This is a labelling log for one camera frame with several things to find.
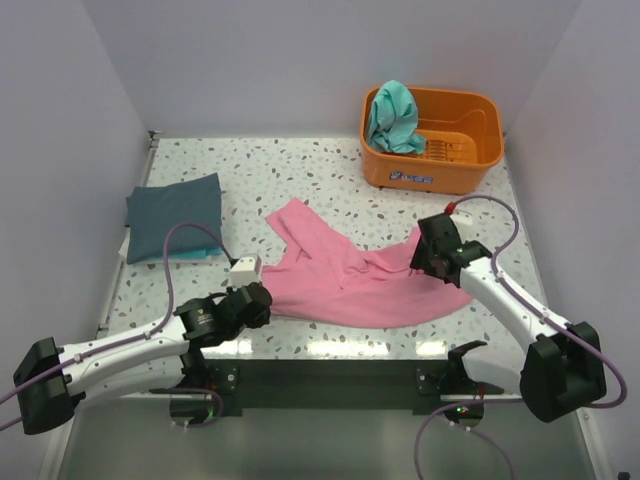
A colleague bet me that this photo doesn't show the pink t-shirt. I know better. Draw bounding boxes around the pink t-shirt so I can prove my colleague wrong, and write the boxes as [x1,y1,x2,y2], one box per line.
[262,198,472,329]

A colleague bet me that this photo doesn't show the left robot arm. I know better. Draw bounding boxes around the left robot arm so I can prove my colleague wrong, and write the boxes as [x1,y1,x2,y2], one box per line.
[9,283,272,435]

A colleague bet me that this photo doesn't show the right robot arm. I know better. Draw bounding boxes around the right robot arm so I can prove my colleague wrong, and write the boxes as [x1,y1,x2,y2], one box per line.
[411,213,607,423]

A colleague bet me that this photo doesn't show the folded light blue t-shirt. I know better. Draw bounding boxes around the folded light blue t-shirt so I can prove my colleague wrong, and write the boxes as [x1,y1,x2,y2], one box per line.
[169,247,223,262]

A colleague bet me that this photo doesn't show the orange plastic basket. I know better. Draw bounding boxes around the orange plastic basket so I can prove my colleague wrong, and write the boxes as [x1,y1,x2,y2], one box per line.
[360,87,504,195]

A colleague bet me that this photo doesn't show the folded dark blue t-shirt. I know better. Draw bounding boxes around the folded dark blue t-shirt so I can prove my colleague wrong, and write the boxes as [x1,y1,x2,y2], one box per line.
[125,173,222,264]

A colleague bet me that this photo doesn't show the teal t-shirt in basket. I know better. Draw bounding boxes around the teal t-shirt in basket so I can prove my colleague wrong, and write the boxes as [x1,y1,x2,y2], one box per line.
[365,80,427,155]

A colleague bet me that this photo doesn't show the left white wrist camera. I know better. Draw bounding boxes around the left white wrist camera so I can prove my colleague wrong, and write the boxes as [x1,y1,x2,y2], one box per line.
[229,254,262,288]

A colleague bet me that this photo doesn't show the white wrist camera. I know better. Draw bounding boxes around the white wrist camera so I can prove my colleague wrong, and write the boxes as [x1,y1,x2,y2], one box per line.
[229,254,262,288]
[445,202,474,232]

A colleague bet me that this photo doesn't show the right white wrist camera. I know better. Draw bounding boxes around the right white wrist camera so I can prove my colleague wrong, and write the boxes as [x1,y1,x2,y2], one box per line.
[445,202,474,232]

